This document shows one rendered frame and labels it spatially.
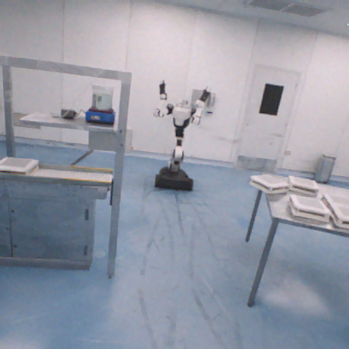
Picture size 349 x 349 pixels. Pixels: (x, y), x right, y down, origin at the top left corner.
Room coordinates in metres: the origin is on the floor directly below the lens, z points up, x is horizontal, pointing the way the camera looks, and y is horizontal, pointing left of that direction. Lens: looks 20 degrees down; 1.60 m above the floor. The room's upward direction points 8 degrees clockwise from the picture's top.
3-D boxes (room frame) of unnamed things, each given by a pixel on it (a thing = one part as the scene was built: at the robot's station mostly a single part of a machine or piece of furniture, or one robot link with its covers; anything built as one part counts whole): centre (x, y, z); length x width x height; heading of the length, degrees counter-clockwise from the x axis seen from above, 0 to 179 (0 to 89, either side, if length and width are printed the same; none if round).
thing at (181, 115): (4.38, -0.03, 1.08); 0.34 x 0.30 x 0.36; 73
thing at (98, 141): (2.13, 0.57, 1.11); 0.22 x 0.11 x 0.20; 101
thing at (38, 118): (1.96, 0.74, 1.22); 0.62 x 0.38 x 0.04; 101
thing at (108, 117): (2.04, 0.57, 1.28); 0.21 x 0.20 x 0.09; 11
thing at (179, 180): (4.31, -0.02, 0.19); 0.64 x 0.52 x 0.33; 6
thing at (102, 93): (2.03, 0.57, 1.42); 0.15 x 0.15 x 0.19
